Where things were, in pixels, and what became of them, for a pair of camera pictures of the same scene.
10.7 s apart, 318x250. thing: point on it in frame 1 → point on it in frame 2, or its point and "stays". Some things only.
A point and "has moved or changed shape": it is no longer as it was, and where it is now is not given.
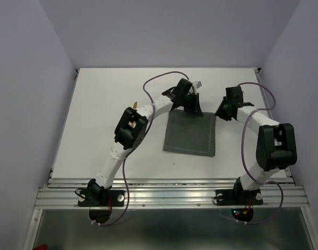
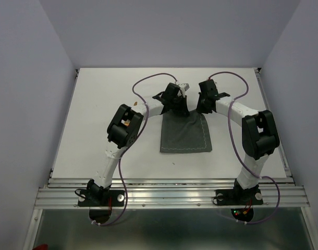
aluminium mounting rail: (144, 193) stays
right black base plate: (235, 197) stays
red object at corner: (41, 247) stays
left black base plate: (101, 198) stays
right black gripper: (220, 112) → (199, 108)
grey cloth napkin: (190, 134) has moved or changed shape
